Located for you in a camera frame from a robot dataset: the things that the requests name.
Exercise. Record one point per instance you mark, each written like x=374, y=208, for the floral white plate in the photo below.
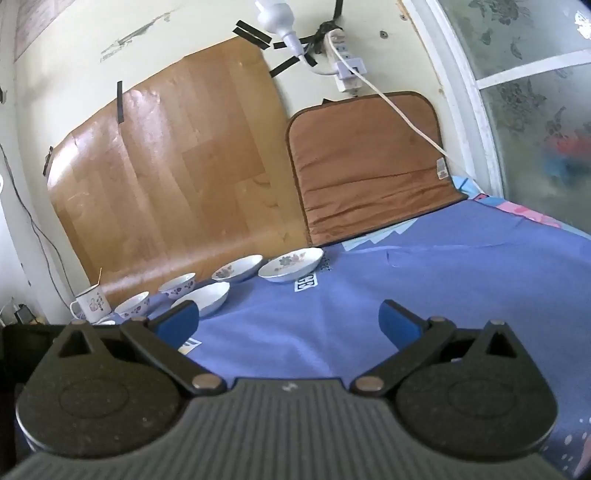
x=207, y=295
x=237, y=268
x=291, y=264

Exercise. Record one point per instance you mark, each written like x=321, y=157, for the white mug with pink print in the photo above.
x=92, y=304

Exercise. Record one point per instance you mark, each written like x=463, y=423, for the white light bulb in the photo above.
x=277, y=16

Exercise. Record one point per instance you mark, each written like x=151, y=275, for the brown patterned wall poster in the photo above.
x=41, y=23

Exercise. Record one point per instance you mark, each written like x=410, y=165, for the white power strip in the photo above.
x=344, y=55

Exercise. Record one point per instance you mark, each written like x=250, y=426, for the brown cushion mat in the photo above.
x=369, y=161

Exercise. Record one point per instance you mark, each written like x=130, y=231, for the frosted patterned glass window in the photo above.
x=531, y=92

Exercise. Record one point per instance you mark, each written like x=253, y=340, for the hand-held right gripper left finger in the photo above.
x=178, y=323

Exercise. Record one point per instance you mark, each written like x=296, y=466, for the wood-pattern wall sheet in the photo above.
x=184, y=184

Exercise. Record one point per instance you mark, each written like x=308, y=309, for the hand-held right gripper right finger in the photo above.
x=395, y=323

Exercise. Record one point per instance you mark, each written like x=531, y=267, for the blue printed tablecloth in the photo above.
x=369, y=277

